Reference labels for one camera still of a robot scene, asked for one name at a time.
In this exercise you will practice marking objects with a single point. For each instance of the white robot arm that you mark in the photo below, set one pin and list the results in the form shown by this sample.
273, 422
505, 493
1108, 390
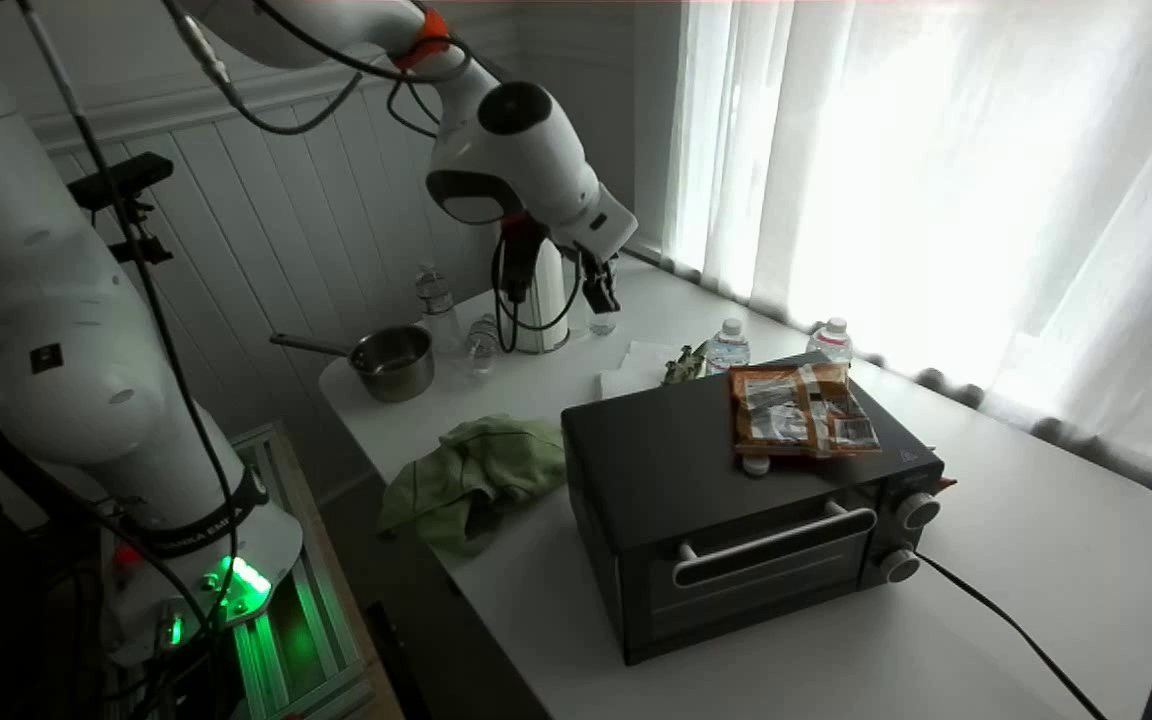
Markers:
85, 379

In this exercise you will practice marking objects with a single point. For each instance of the water bottle behind oven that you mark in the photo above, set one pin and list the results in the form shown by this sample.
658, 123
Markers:
730, 347

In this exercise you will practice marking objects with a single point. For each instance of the water bottle near window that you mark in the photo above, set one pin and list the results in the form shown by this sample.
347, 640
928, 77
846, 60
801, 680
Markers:
828, 338

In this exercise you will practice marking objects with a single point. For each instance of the black camera on stand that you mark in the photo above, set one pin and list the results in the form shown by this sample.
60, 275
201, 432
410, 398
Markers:
126, 187

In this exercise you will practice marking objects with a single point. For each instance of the green dinosaur toy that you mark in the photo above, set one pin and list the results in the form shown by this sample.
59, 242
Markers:
687, 366

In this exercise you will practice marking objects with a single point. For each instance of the white curtain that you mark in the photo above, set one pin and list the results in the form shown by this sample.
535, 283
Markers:
964, 181

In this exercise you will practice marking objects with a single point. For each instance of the clear glass cup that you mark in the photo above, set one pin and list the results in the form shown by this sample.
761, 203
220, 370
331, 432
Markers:
483, 347

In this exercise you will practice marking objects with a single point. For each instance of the white paper towel roll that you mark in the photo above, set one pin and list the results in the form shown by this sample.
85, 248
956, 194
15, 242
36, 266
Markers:
543, 317

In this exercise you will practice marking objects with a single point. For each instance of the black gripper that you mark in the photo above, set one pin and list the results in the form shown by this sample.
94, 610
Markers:
599, 284

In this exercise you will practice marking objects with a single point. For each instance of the orange snack packet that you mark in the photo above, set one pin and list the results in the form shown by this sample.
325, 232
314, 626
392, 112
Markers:
799, 415

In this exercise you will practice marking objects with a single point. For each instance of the metal saucepan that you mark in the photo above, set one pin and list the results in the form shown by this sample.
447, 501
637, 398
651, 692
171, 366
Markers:
388, 362

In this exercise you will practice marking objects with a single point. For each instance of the black mini oven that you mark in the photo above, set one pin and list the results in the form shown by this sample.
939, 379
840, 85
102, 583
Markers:
688, 545

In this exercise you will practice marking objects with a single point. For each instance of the green cloth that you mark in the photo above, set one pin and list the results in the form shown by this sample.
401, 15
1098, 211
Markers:
483, 473

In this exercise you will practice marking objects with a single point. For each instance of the water bottle near wall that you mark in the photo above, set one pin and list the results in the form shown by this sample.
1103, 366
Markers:
438, 306

